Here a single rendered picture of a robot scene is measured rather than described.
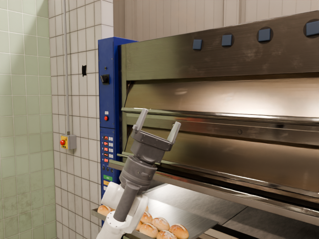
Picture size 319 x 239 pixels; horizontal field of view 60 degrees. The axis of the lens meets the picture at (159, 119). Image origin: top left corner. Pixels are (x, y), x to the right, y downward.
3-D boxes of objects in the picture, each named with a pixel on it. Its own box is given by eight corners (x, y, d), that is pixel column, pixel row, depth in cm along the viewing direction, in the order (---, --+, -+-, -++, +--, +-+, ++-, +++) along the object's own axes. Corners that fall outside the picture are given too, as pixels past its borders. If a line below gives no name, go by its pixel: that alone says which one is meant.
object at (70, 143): (69, 146, 210) (69, 133, 209) (77, 148, 203) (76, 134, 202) (60, 148, 204) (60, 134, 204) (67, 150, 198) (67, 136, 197)
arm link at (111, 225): (150, 193, 80) (135, 224, 85) (122, 180, 79) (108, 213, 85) (146, 208, 74) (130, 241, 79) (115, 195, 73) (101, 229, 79)
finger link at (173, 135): (174, 120, 80) (166, 140, 80) (180, 123, 77) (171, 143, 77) (179, 122, 81) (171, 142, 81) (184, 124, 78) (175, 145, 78)
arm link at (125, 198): (152, 176, 82) (137, 211, 82) (118, 162, 82) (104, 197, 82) (151, 188, 71) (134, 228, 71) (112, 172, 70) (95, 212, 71)
